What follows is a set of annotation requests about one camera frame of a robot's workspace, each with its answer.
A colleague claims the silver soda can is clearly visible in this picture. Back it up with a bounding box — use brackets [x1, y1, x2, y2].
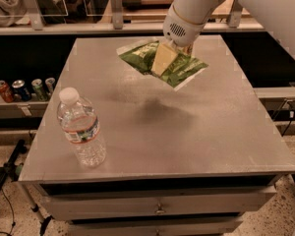
[45, 78, 56, 94]

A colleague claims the green soda can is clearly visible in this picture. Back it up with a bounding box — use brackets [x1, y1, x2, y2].
[31, 79, 48, 101]

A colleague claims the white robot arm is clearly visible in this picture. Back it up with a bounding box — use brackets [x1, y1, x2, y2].
[163, 0, 295, 60]

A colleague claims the lower grey drawer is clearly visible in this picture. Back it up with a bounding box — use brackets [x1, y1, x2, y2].
[69, 216, 242, 236]

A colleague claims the middle metal bracket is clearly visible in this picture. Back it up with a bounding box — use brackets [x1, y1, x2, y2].
[110, 0, 124, 30]

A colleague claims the clear plastic water bottle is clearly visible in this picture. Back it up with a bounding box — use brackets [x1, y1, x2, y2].
[57, 88, 106, 167]

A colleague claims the metal bracket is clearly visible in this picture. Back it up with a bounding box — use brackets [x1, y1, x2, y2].
[24, 0, 44, 30]
[226, 0, 243, 28]
[110, 0, 124, 30]

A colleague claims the upper grey drawer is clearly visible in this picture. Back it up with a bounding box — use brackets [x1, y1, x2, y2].
[42, 186, 276, 220]

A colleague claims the black tripod stand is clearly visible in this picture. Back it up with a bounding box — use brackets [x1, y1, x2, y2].
[0, 140, 28, 192]

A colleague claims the grey drawer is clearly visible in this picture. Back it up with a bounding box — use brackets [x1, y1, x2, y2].
[42, 186, 276, 220]
[69, 216, 242, 236]

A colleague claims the grey cloth pile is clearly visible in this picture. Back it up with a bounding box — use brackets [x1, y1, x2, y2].
[0, 0, 70, 28]

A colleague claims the red soda can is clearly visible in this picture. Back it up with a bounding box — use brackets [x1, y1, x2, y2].
[0, 80, 14, 103]

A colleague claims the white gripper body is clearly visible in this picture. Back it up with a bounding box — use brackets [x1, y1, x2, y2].
[163, 0, 225, 47]

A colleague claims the right metal bracket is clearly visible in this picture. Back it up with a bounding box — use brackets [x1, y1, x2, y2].
[226, 0, 243, 28]

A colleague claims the left metal bracket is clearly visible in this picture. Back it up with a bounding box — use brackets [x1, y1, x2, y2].
[24, 0, 44, 30]

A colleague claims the green jalapeno chip bag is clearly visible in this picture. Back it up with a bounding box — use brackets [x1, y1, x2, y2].
[117, 37, 207, 90]

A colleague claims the blue soda can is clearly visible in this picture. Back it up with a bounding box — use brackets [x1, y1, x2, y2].
[12, 80, 31, 101]

